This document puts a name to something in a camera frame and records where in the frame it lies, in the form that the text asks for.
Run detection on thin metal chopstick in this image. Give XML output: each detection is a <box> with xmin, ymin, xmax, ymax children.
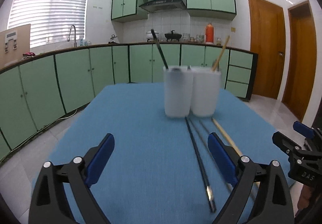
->
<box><xmin>199</xmin><ymin>119</ymin><xmax>255</xmax><ymax>201</ymax></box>
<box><xmin>188</xmin><ymin>118</ymin><xmax>232</xmax><ymax>192</ymax></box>

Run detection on green lower kitchen cabinets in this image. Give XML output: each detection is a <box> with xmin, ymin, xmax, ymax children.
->
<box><xmin>1</xmin><ymin>42</ymin><xmax>258</xmax><ymax>158</ymax></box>

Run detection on blue table cloth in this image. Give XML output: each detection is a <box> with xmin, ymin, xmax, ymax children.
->
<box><xmin>48</xmin><ymin>83</ymin><xmax>290</xmax><ymax>223</ymax></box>

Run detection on steel sink faucet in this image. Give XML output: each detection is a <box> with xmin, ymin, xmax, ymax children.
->
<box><xmin>66</xmin><ymin>24</ymin><xmax>78</xmax><ymax>48</ymax></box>

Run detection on white cooking pot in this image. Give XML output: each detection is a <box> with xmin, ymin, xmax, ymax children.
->
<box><xmin>146</xmin><ymin>31</ymin><xmax>159</xmax><ymax>42</ymax></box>

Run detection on person's right hand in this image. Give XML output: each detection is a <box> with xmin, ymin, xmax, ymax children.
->
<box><xmin>296</xmin><ymin>185</ymin><xmax>320</xmax><ymax>216</ymax></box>

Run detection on black chopstick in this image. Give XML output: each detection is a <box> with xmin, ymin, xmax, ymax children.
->
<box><xmin>185</xmin><ymin>117</ymin><xmax>217</xmax><ymax>213</ymax></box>

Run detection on brown wooden door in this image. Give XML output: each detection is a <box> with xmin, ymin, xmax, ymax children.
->
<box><xmin>248</xmin><ymin>0</ymin><xmax>286</xmax><ymax>99</ymax></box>

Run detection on glass jar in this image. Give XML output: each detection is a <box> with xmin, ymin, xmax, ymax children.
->
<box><xmin>216</xmin><ymin>38</ymin><xmax>222</xmax><ymax>46</ymax></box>

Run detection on black wok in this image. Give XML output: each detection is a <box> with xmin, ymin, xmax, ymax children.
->
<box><xmin>164</xmin><ymin>30</ymin><xmax>182</xmax><ymax>41</ymax></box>

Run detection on orange thermos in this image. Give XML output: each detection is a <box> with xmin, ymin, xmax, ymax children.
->
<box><xmin>205</xmin><ymin>23</ymin><xmax>214</xmax><ymax>44</ymax></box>

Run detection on black plastic spoon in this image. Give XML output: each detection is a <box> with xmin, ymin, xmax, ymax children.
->
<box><xmin>151</xmin><ymin>29</ymin><xmax>169</xmax><ymax>70</ymax></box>

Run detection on white window blind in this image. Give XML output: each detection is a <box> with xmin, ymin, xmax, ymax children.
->
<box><xmin>7</xmin><ymin>0</ymin><xmax>88</xmax><ymax>47</ymax></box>

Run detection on black range hood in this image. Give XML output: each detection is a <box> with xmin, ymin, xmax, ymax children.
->
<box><xmin>139</xmin><ymin>0</ymin><xmax>187</xmax><ymax>13</ymax></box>

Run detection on bamboo chopstick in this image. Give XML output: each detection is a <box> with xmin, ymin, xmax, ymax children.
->
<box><xmin>211</xmin><ymin>117</ymin><xmax>261</xmax><ymax>188</ymax></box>
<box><xmin>211</xmin><ymin>36</ymin><xmax>230</xmax><ymax>72</ymax></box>

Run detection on cardboard box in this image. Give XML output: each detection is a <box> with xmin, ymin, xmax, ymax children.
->
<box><xmin>0</xmin><ymin>24</ymin><xmax>31</xmax><ymax>69</ymax></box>

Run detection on white plastic utensil holder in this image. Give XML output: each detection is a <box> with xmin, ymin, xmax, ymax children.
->
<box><xmin>163</xmin><ymin>66</ymin><xmax>222</xmax><ymax>118</ymax></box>

